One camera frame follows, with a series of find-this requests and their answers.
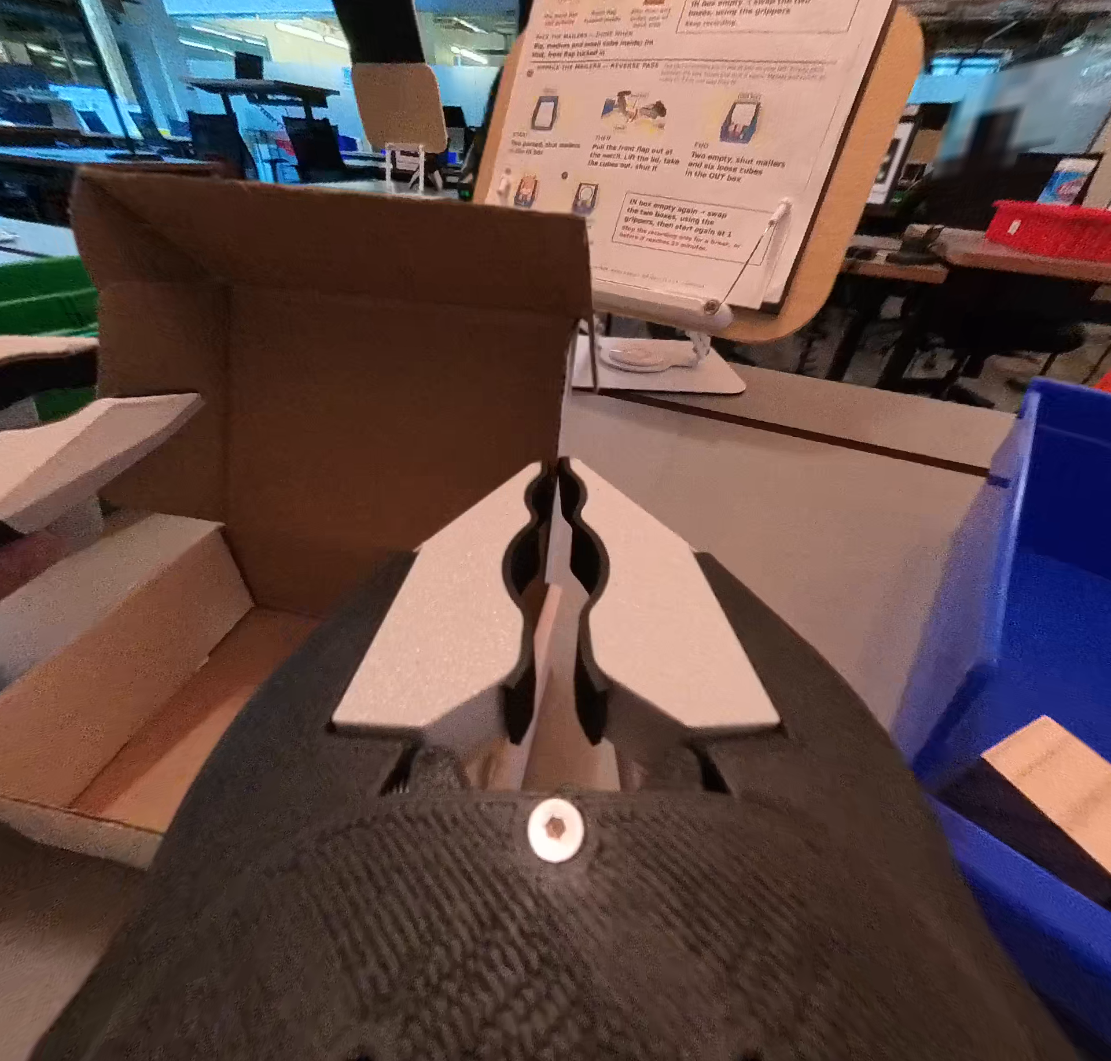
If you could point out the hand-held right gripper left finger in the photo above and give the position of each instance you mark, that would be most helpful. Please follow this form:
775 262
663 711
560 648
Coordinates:
434 636

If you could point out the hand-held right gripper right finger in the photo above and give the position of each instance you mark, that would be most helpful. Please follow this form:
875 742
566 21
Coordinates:
677 644

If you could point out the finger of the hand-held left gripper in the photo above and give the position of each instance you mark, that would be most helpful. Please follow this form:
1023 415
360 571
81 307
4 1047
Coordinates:
95 453
43 348

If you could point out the green plastic bin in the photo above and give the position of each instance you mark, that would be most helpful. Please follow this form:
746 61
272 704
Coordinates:
43 297

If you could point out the white cardboard mailer box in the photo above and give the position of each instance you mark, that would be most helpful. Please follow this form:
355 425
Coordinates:
347 427

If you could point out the blue plastic bin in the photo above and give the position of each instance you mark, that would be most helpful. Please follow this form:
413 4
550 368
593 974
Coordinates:
1041 601

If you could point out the black standing desk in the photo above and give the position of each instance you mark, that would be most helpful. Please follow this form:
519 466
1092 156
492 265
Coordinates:
260 87

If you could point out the black office chair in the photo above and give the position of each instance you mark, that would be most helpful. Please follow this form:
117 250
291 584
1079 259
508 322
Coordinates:
314 145

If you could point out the wooden cube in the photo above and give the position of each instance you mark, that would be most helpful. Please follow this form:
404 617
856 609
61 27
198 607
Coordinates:
1059 783

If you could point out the wooden document stand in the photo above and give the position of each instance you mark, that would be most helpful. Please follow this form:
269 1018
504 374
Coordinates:
399 106

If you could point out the black panel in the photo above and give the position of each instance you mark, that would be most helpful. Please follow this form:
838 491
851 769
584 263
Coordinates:
373 11

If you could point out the wooden table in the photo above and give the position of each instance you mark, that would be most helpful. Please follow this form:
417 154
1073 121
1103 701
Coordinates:
998 254

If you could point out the instruction sheet on stand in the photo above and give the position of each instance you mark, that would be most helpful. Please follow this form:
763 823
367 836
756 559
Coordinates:
868 167

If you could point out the printed instruction sheet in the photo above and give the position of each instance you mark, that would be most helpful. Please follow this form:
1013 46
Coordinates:
694 124

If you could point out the red plastic bin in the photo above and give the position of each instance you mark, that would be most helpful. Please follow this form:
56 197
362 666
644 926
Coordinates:
1050 232

